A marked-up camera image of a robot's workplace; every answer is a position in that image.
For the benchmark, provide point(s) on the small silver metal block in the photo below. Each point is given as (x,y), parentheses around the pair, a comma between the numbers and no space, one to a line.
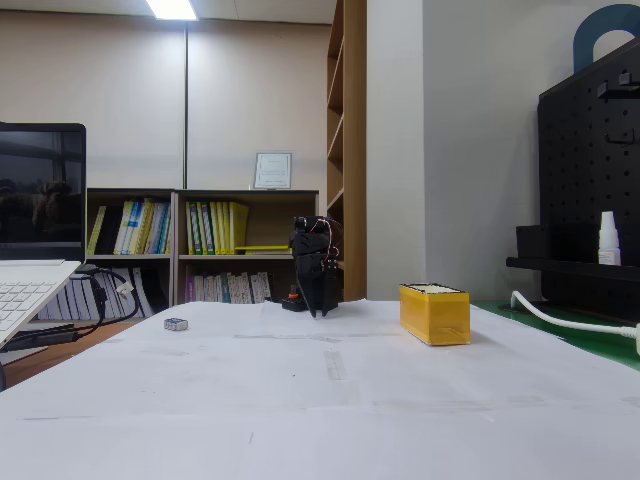
(176,324)

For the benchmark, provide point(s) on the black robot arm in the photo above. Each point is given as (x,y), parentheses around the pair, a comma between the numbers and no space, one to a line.
(312,235)

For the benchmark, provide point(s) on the yellow rectangular box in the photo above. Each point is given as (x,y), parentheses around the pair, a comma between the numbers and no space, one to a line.
(434,315)

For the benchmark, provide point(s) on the flat yellow folder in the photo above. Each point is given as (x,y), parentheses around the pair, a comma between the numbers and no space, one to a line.
(262,248)

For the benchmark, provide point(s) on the low grey bookshelf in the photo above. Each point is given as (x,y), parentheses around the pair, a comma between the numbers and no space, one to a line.
(130,260)
(260,225)

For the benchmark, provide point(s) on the wide yellow binder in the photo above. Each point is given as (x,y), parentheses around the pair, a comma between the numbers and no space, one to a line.
(239,227)

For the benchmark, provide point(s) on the framed white certificate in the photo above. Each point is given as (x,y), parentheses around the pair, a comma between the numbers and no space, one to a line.
(272,171)

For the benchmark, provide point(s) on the white paper table cover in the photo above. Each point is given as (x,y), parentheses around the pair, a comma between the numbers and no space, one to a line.
(310,400)

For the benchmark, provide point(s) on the tall wooden bookshelf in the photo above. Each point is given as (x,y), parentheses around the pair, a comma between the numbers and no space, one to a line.
(345,150)

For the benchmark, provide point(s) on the black box container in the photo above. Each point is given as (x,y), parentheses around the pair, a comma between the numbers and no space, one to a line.
(532,242)

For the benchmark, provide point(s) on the slim yellow book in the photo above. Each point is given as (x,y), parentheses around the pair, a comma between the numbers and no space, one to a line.
(96,231)

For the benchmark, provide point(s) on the black pegboard shelf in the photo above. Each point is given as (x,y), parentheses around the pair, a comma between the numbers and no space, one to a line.
(570,267)

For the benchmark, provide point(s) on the green desk mat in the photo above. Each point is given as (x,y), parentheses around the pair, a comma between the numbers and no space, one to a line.
(590,340)

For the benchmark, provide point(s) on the black usb adapter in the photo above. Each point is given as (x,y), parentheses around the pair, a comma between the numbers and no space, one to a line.
(42,336)

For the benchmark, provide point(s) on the black pegboard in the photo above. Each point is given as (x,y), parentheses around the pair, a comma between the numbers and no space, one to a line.
(585,190)

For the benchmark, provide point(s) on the small white bottle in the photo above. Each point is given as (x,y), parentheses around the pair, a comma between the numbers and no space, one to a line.
(609,245)

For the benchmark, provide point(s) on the white laptop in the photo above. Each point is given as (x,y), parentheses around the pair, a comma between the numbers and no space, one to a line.
(35,220)

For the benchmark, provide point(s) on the ceiling light panel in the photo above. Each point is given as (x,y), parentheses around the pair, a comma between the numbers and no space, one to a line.
(170,9)

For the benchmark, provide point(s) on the black pegboard hook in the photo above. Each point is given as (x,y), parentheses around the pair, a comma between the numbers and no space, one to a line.
(617,85)

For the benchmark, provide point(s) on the blue arch shape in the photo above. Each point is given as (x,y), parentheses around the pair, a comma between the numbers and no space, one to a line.
(587,35)

